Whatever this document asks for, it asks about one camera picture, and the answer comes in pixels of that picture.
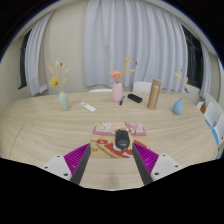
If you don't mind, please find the white chair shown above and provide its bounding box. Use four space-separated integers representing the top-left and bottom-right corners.
132 81 154 94
88 88 114 93

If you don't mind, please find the colourful printed mouse pad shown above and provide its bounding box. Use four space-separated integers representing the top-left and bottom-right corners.
89 121 151 159

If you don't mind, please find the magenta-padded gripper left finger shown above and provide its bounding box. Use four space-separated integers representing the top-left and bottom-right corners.
42 143 92 185

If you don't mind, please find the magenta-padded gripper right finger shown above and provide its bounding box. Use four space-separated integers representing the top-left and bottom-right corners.
132 142 183 185

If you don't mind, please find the copper insulated bottle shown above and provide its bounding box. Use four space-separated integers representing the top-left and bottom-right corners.
146 78 163 111

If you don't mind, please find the black rectangular case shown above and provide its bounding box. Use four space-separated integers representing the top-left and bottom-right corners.
127 93 144 104

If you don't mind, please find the white remote control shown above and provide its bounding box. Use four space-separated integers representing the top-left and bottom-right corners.
80 101 97 113

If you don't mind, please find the black computer mouse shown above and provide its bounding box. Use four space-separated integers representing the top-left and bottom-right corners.
114 129 131 150

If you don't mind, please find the pink vase with orange flowers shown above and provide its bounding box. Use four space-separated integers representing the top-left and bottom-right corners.
109 55 138 104

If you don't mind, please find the group of white chairs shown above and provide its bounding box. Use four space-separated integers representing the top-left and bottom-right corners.
196 93 224 146

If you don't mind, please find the green vase with yellow flowers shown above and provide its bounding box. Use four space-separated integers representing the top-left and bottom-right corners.
48 60 71 112

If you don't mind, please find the narrow white curtain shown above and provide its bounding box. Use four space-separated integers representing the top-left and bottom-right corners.
199 41 212 98
24 11 54 97

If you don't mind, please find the wide white curtain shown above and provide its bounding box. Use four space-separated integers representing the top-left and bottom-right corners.
83 0 189 93

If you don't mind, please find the dark window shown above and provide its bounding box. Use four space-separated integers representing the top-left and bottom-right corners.
182 26 204 89
18 29 33 90

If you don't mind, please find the blue vase with dried flowers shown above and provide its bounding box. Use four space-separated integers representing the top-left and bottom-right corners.
172 69 191 116

